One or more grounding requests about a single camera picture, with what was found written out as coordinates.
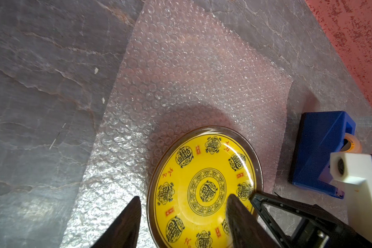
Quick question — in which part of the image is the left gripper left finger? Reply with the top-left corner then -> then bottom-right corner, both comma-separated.
92,196 -> 142,248

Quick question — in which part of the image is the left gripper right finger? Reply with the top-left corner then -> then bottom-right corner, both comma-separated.
226,194 -> 270,248

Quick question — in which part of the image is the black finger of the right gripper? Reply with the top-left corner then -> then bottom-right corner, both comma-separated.
249,191 -> 372,248

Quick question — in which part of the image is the yellow patterned dinner plate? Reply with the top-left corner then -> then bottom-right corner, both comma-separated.
147,126 -> 263,248

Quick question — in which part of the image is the clear bubble wrap sheet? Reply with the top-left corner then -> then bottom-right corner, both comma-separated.
61,1 -> 292,248

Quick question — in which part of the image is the blue tape dispenser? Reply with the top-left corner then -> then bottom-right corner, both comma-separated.
288,111 -> 356,199

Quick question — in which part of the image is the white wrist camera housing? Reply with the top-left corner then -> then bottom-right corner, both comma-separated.
330,152 -> 372,243

